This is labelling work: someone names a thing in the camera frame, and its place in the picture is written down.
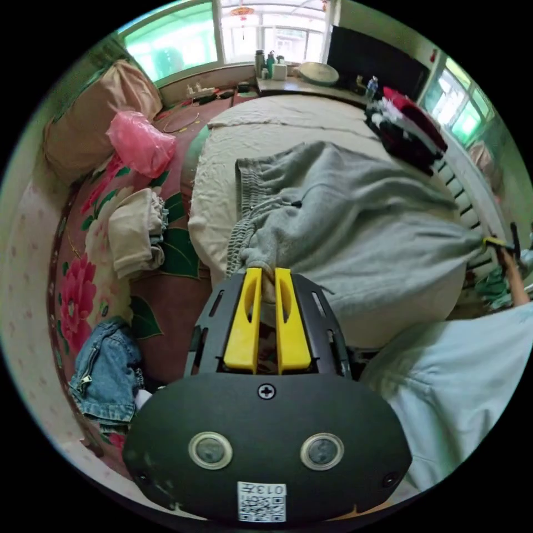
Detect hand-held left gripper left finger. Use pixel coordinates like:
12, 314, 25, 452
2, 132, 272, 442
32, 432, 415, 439
223, 268, 263, 374

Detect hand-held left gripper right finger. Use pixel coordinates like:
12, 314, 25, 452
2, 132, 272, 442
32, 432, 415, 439
274, 268, 312, 375

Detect gray pants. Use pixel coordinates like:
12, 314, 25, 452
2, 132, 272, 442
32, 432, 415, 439
226, 140, 486, 335

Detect person's right forearm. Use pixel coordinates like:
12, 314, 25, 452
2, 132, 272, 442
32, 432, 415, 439
502, 262, 532, 308

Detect white radiator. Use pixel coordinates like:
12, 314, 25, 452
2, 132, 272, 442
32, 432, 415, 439
433, 157, 502, 274

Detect blue denim garment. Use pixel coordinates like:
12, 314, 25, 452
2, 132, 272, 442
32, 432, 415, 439
68, 318, 145, 435

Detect window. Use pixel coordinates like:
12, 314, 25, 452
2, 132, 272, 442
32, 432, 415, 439
115, 0, 342, 86
420, 54, 497, 147

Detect red and black pile of clothes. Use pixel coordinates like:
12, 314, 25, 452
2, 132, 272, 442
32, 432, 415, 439
365, 86, 449, 177

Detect beige pile of clothes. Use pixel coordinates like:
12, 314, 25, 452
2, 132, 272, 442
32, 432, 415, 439
107, 187, 170, 280

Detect bed with floral sheet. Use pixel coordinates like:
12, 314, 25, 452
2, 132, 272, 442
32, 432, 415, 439
8, 89, 502, 480

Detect pink plastic bag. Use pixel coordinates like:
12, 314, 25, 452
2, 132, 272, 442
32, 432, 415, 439
105, 110, 178, 180

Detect black television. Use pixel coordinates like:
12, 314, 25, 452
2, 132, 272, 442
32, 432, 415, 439
326, 24, 432, 107

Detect table with bottles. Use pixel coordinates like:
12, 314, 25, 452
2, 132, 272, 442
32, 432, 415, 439
254, 49, 378, 103

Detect peach rolled blanket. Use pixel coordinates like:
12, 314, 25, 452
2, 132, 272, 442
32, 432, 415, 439
43, 59, 164, 186

